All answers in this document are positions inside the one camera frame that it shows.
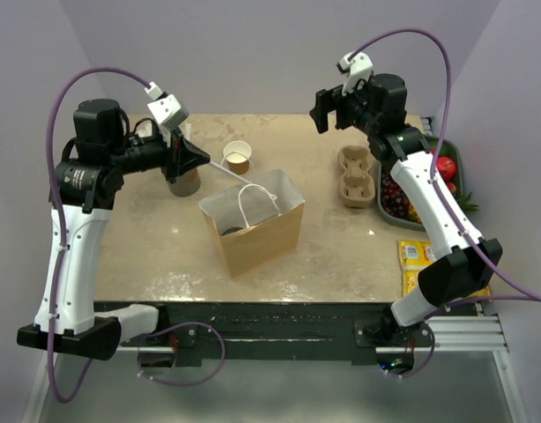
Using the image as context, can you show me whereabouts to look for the single white straw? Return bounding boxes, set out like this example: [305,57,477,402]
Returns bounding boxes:
[209,160,251,184]

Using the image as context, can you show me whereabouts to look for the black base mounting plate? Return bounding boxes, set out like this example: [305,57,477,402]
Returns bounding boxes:
[93,301,434,369]

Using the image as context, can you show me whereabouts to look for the cardboard cup carrier tray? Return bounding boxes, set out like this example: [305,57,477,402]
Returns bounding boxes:
[337,145,376,209]

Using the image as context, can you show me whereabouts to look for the green lime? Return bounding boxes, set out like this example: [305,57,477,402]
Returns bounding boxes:
[439,141,451,158]

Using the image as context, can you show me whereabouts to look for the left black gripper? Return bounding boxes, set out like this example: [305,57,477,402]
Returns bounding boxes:
[111,122,211,182]

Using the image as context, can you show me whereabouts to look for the grey straw holder tin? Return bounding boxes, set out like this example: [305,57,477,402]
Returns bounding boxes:
[167,168,201,197]

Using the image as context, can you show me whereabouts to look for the purple cable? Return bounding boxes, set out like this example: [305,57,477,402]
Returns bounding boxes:
[45,67,152,403]
[347,28,541,306]

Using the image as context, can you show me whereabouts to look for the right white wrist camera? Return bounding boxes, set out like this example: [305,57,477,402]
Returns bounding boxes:
[337,52,373,96]

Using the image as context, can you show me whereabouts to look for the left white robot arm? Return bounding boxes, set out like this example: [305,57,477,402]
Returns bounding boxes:
[17,93,211,360]

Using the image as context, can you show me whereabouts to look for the brown paper coffee cup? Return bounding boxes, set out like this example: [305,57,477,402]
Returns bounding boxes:
[221,140,252,175]

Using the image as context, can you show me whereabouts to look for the black plastic cup lid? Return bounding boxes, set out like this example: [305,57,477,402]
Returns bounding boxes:
[221,226,243,236]

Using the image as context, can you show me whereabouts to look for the yellow snack packet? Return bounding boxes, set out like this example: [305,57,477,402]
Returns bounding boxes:
[397,240,491,306]

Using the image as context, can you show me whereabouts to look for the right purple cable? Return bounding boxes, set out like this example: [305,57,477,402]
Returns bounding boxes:
[347,28,541,306]

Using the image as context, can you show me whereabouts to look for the brown paper bag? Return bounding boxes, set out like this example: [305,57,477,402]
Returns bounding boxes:
[199,169,305,278]

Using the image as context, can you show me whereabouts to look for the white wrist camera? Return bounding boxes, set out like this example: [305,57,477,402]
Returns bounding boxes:
[145,82,189,131]
[337,52,373,96]

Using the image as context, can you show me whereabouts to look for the dark red grapes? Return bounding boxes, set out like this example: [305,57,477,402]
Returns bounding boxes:
[381,171,410,219]

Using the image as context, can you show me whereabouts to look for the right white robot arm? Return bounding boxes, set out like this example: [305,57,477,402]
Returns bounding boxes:
[309,74,503,346]

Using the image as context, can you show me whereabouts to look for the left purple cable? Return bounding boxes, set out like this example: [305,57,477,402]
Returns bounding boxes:
[45,67,152,403]

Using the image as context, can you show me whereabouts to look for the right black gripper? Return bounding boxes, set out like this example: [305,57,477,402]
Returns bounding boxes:
[310,76,381,137]

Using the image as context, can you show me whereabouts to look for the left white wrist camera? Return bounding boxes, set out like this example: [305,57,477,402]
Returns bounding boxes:
[145,82,189,131]

